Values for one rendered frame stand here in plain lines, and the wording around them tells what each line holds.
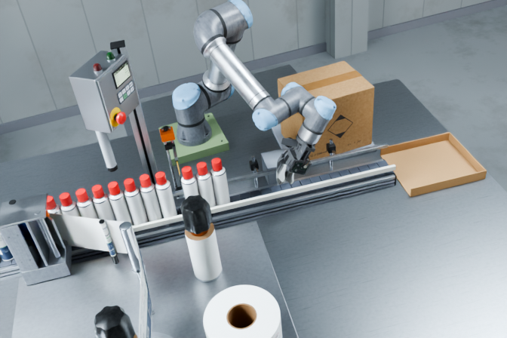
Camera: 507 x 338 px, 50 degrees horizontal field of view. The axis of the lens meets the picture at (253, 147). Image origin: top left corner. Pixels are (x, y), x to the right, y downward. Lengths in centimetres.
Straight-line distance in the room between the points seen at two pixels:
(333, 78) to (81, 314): 123
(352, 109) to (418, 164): 34
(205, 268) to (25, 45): 282
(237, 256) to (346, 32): 309
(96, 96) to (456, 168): 134
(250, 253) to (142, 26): 270
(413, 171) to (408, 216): 24
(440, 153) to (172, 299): 119
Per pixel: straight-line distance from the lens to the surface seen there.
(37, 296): 190
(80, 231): 186
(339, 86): 212
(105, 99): 167
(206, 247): 163
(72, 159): 248
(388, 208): 202
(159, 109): 266
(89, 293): 183
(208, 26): 190
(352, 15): 458
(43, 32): 416
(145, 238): 196
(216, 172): 186
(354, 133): 219
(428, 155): 226
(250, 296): 151
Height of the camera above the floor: 222
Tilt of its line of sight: 37 degrees down
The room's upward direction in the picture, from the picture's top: 6 degrees counter-clockwise
